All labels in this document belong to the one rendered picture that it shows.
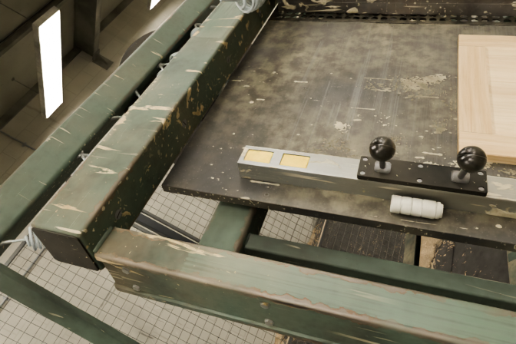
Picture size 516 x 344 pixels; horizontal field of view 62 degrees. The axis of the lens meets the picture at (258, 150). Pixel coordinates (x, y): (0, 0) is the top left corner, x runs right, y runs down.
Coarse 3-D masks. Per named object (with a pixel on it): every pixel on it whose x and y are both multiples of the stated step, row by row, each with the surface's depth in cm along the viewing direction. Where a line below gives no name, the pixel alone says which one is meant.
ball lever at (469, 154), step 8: (464, 152) 59; (472, 152) 58; (480, 152) 58; (464, 160) 58; (472, 160) 58; (480, 160) 57; (464, 168) 59; (472, 168) 58; (480, 168) 58; (456, 176) 68; (464, 176) 66
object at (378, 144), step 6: (378, 138) 62; (384, 138) 62; (372, 144) 62; (378, 144) 62; (384, 144) 61; (390, 144) 62; (372, 150) 62; (378, 150) 62; (384, 150) 61; (390, 150) 61; (372, 156) 63; (378, 156) 62; (384, 156) 62; (390, 156) 62; (378, 162) 72; (384, 162) 68; (378, 168) 72; (384, 168) 71; (390, 168) 71
